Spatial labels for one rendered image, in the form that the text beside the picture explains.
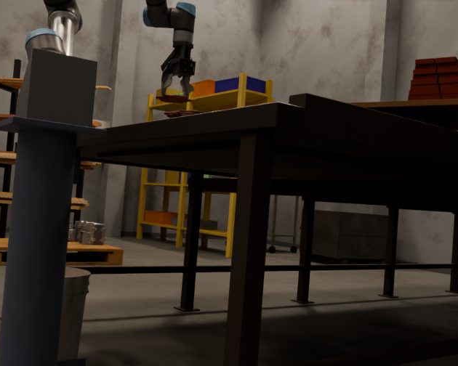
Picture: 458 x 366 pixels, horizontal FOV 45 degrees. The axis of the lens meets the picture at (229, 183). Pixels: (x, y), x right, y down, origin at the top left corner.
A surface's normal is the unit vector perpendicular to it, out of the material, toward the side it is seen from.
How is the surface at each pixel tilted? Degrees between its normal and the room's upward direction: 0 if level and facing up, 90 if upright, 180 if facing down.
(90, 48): 90
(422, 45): 90
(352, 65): 90
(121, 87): 90
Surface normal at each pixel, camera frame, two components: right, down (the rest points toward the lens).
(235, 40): 0.56, 0.01
